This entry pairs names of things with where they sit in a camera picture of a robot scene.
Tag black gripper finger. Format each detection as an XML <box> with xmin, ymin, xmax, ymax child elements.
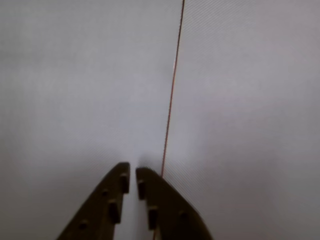
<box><xmin>57</xmin><ymin>161</ymin><xmax>131</xmax><ymax>240</ymax></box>
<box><xmin>135</xmin><ymin>166</ymin><xmax>215</xmax><ymax>240</ymax></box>

